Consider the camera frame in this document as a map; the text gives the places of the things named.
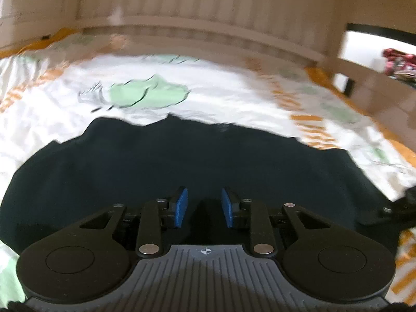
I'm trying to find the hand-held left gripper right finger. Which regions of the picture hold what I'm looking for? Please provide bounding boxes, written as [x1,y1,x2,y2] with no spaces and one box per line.
[221,187,329,257]

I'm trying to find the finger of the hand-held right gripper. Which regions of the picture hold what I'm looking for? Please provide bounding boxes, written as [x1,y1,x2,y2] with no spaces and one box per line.
[357,198,416,227]

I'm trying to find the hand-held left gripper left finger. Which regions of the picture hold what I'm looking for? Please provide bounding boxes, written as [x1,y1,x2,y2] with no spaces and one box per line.
[80,187,189,257]

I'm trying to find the dark navy zip jacket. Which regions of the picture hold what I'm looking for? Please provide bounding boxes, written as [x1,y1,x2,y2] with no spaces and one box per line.
[0,117,399,257]

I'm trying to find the white shelf unit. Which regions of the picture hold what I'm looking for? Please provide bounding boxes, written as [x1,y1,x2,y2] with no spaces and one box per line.
[0,0,80,51]
[335,0,416,126]

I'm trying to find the white green printed blanket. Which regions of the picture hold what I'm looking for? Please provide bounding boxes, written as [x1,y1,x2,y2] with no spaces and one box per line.
[0,32,416,312]

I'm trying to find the red fabric item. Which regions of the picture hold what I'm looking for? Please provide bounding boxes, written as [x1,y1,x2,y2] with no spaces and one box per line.
[382,48,416,80]

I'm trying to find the wooden bed headboard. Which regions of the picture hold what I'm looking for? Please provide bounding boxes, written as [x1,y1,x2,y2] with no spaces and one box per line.
[73,0,347,70]

